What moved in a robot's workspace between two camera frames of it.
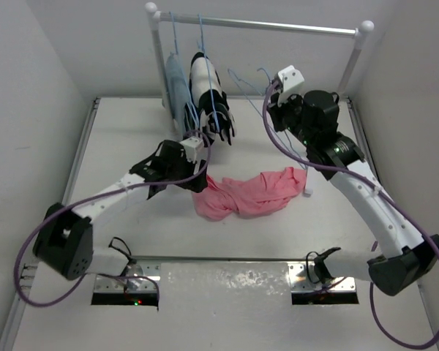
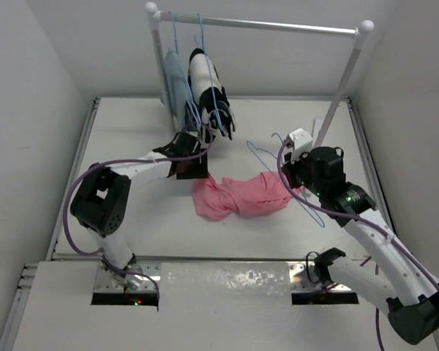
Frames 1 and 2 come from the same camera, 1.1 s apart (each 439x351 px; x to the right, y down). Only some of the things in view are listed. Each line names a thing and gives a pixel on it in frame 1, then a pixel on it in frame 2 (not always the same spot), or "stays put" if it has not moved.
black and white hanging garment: (208, 102) stays put
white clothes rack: (364, 29) stays put
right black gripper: (276, 110) → (288, 167)
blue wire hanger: (268, 113) → (251, 145)
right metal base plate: (304, 278) stays put
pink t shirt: (265, 191) stays put
